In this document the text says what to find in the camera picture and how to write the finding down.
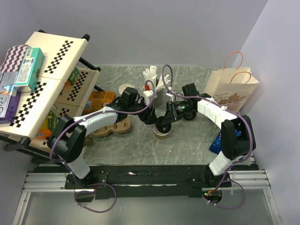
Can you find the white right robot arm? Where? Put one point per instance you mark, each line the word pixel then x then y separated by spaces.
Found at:
pixel 237 136

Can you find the brown paper takeout bag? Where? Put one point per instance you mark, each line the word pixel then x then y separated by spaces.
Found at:
pixel 231 87

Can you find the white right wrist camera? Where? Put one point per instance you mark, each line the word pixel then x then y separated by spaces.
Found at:
pixel 170 94

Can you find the teal cardboard box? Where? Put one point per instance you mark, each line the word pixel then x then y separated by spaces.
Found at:
pixel 27 77

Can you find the cardboard cup carrier tray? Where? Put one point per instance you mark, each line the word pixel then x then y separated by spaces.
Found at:
pixel 121 127

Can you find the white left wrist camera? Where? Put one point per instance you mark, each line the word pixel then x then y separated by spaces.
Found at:
pixel 148 94

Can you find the pink wavy patterned can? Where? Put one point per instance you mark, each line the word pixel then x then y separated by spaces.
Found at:
pixel 14 58

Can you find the paper coffee cup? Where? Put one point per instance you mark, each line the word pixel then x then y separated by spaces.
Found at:
pixel 124 90
pixel 161 135

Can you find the green box middle shelf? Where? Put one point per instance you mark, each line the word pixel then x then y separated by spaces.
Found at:
pixel 73 77

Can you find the green orange box lower shelf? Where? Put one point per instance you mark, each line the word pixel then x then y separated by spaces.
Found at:
pixel 48 126

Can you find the grey straw holder cup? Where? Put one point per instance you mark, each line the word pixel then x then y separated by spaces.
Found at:
pixel 159 99

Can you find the black coffee cup lid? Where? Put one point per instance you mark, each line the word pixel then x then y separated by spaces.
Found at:
pixel 163 128

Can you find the blue chips bag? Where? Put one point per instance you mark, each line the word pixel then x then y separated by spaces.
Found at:
pixel 215 147

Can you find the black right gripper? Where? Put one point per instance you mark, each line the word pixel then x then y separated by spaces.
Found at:
pixel 171 114

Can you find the purple product box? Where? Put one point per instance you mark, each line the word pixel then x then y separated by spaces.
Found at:
pixel 8 107

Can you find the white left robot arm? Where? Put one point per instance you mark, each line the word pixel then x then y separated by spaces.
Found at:
pixel 66 141

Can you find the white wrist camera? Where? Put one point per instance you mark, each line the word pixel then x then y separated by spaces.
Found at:
pixel 148 94
pixel 170 94

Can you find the cream checkered shelf rack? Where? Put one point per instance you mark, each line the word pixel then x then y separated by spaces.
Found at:
pixel 62 54

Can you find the silver grey small box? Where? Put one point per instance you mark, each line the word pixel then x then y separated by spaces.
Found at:
pixel 7 83

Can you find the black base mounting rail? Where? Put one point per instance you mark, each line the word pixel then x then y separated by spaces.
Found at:
pixel 147 181

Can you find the orange snack bag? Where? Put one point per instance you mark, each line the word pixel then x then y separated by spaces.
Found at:
pixel 97 101

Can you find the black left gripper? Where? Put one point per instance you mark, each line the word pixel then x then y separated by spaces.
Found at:
pixel 148 116

